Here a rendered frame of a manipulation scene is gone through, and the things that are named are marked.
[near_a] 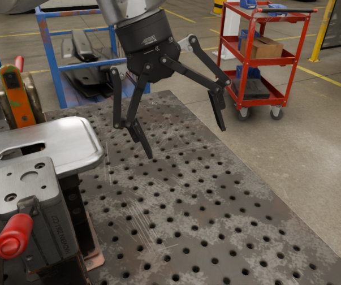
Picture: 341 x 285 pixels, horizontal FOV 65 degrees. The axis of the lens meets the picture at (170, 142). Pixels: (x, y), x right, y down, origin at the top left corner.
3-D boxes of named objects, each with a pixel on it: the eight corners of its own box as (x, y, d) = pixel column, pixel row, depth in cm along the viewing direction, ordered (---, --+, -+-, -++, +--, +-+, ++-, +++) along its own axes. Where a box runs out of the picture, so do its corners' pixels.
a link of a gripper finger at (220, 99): (209, 80, 44) (226, 73, 44) (217, 107, 46) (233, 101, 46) (211, 83, 43) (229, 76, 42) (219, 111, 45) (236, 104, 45)
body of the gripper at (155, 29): (108, 31, 34) (137, 96, 39) (169, 6, 34) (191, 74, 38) (111, 26, 41) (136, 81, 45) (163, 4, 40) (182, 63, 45)
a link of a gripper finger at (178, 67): (155, 57, 42) (159, 50, 42) (214, 89, 46) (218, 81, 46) (158, 63, 39) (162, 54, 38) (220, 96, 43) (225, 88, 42)
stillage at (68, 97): (54, 82, 325) (30, -8, 270) (118, 72, 352) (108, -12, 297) (66, 131, 236) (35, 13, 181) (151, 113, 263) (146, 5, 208)
